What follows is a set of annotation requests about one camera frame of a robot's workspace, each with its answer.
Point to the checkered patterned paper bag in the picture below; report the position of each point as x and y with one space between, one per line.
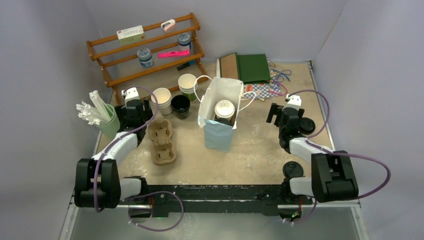
263 90

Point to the white cup lid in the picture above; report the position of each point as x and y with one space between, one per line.
224 108

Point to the white wrapped straws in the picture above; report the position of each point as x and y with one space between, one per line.
95 114

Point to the white green box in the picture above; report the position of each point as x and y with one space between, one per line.
131 35

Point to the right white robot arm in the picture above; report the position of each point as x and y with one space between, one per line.
332 174

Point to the single white paper cup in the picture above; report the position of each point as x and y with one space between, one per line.
227 117

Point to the white cup stack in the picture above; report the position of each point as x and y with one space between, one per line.
187 86
162 97

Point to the pink marker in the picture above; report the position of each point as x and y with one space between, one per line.
172 54

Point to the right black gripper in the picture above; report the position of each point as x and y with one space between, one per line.
275 110

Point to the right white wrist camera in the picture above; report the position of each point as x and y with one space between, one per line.
293 101

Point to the black blue marker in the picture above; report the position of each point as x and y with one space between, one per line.
186 65

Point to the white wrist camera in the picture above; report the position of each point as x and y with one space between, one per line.
130 94
293 101

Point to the green paper bag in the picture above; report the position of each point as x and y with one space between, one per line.
253 68

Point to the green straw holder cup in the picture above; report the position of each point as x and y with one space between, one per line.
110 128

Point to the blue white jar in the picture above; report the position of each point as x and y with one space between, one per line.
184 41
145 57

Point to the left blue white jar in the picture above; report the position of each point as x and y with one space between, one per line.
145 57

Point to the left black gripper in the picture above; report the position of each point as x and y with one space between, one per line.
121 113

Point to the brown pulp cup carrier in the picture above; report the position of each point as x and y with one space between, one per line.
163 150

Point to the light blue paper bag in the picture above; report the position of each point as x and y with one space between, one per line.
218 136

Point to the black paper cup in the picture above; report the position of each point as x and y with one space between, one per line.
180 105

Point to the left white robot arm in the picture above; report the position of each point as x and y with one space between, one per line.
97 181

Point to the right blue white jar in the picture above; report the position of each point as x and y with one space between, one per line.
184 41

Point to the pink white stapler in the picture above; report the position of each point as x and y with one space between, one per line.
168 26

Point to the wooden shelf rack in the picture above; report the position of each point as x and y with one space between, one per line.
157 47

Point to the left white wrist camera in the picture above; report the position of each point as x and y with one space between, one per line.
130 94

